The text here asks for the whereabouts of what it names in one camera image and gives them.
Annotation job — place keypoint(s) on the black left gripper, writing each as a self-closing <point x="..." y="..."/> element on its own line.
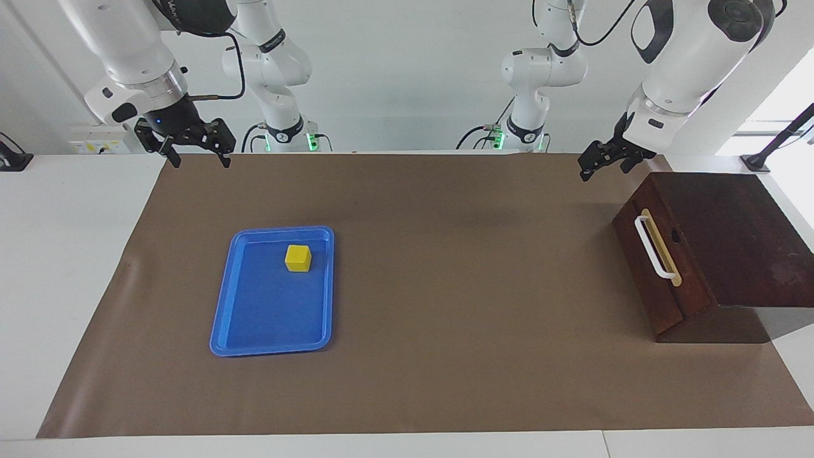
<point x="629" y="151"/>

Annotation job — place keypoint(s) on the blue plastic tray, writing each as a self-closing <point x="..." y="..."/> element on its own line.
<point x="267" y="312"/>

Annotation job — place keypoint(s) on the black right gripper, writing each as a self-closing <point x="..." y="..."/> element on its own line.
<point x="175" y="121"/>

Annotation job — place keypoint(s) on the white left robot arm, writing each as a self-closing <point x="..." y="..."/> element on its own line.
<point x="693" y="57"/>

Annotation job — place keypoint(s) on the white wall socket box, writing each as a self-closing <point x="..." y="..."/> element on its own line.
<point x="95" y="145"/>

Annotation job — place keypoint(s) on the dark wooden drawer cabinet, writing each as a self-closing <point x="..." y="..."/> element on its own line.
<point x="744" y="242"/>

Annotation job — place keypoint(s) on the yellow cube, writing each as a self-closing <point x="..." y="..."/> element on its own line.
<point x="297" y="258"/>

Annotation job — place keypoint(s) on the black clamp pole stand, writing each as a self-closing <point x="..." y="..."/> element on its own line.
<point x="757" y="162"/>

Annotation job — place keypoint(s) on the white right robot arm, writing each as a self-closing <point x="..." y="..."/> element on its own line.
<point x="127" y="44"/>

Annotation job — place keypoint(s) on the black desk stand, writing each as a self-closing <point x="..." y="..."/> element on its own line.
<point x="13" y="160"/>

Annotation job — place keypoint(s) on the brown table mat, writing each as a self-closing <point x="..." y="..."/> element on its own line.
<point x="445" y="305"/>

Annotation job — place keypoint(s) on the dark wooden drawer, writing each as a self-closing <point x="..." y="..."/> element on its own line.
<point x="661" y="217"/>

